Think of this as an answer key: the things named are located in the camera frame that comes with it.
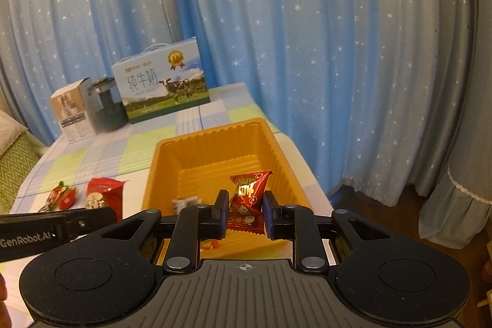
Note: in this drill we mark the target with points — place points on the red puffed snack packet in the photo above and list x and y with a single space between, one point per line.
248 197

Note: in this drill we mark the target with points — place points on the person's left hand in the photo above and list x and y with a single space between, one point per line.
2 287

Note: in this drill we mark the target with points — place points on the white product box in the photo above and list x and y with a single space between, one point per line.
73 113

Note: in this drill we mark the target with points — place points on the green zigzag cushion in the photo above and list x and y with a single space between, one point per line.
15 174

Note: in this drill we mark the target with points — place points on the red green candy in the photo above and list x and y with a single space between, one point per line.
53 193

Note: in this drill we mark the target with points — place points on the red square snack packet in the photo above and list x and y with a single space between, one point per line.
102 193

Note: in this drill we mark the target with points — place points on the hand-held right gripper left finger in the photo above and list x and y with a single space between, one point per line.
223 214

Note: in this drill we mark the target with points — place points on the white candy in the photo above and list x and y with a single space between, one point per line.
184 204

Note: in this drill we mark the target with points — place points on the dark glass jar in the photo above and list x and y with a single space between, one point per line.
109 109

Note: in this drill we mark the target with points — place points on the grey curtain with lace trim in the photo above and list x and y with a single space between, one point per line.
472 101

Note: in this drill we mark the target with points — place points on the white quilted cushion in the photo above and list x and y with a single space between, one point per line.
9 128

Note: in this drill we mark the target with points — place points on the blue star curtain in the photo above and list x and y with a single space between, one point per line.
307 43
96 5

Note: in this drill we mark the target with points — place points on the orange plastic tray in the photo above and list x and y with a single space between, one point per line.
215 155

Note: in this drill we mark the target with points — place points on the orange candy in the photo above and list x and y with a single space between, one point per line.
210 244

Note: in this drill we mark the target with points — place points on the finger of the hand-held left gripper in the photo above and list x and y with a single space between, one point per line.
90 220

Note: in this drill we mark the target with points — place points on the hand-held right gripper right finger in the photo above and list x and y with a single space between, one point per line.
268 216

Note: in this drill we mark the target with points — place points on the checked tablecloth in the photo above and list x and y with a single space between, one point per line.
115 155

